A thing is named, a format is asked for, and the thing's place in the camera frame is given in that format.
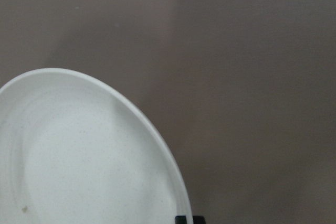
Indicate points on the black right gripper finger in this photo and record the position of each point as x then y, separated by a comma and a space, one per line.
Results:
196, 220

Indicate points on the round cream plate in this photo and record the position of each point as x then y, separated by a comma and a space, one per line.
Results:
74, 150

